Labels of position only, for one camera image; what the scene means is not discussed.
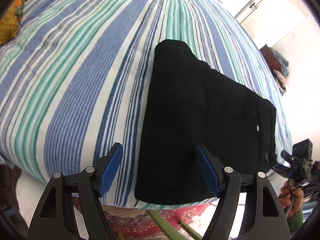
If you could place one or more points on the mustard yellow dotted pillow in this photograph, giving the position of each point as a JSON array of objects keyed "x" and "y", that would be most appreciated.
[{"x": 10, "y": 23}]

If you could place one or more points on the blue green striped bedsheet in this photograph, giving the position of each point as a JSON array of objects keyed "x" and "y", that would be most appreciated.
[{"x": 75, "y": 80}]

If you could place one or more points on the white door with black handle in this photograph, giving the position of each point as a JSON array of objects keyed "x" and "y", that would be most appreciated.
[{"x": 247, "y": 10}]

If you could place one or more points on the dark red wooden cabinet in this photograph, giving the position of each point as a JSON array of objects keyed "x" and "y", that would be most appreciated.
[{"x": 270, "y": 58}]

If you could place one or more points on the black pants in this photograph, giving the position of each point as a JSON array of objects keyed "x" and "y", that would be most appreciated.
[{"x": 190, "y": 103}]

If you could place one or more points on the person's right hand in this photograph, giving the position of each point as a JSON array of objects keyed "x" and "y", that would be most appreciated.
[{"x": 291, "y": 196}]

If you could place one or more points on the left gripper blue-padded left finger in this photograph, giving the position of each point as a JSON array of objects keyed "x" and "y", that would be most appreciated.
[{"x": 54, "y": 217}]

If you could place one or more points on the pile of clothes on cabinet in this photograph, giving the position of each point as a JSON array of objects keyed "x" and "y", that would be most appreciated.
[{"x": 281, "y": 75}]

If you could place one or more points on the red patterned rug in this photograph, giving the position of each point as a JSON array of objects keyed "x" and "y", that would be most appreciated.
[{"x": 127, "y": 223}]

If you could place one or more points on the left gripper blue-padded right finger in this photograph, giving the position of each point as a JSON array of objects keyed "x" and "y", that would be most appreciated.
[{"x": 263, "y": 215}]

